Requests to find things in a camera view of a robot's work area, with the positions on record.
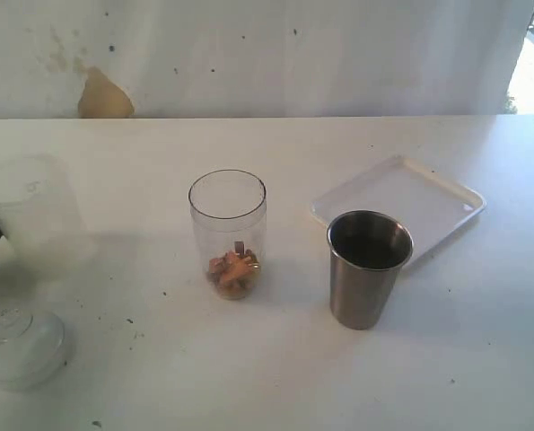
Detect translucent white plastic cup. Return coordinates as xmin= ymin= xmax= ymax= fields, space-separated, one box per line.
xmin=0 ymin=154 xmax=93 ymax=276

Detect stainless steel cup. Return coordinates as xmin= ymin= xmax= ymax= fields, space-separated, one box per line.
xmin=327 ymin=210 xmax=414 ymax=330

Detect clear dome lid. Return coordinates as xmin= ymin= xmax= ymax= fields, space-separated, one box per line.
xmin=0 ymin=308 xmax=70 ymax=391

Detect clear plastic cup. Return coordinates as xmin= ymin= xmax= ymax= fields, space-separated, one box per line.
xmin=188 ymin=169 xmax=267 ymax=296

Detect brown wooden cubes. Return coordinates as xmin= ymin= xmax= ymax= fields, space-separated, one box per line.
xmin=206 ymin=241 xmax=260 ymax=300

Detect white square plastic tray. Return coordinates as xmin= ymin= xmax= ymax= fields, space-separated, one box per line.
xmin=311 ymin=155 xmax=486 ymax=271

